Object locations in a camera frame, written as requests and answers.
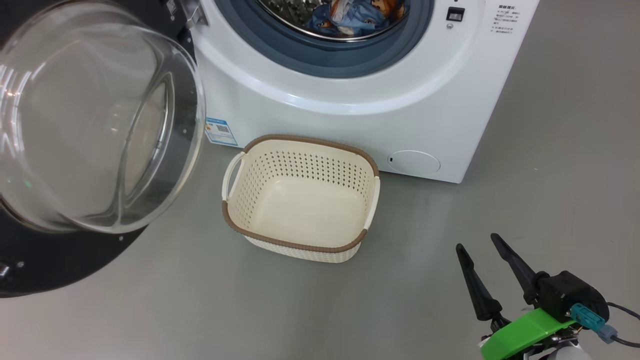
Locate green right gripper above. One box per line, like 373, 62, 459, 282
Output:
455, 233, 576, 360

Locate blue cartoon print garment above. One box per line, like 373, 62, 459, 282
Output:
306, 7, 388, 37

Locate black-rimmed glass washer door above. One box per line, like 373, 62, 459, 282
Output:
0, 0, 207, 298

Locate white front-load washing machine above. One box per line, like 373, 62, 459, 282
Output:
187, 0, 541, 184

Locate stainless steel washing machine drum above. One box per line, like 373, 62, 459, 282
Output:
257, 0, 413, 42

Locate grey metal bracket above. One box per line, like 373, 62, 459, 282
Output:
179, 0, 208, 28

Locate round white filter cover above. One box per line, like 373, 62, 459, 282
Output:
387, 150, 442, 176

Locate cream perforated laundry basket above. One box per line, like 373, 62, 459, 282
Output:
221, 134, 381, 264

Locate printed text warning label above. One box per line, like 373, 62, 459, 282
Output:
492, 4, 522, 36

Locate blue energy label sticker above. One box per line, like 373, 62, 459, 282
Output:
205, 117, 238, 147

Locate teal right camera connector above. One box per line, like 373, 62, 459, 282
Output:
570, 302, 618, 344

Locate thin black right camera cable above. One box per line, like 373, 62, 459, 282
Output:
605, 301, 640, 348

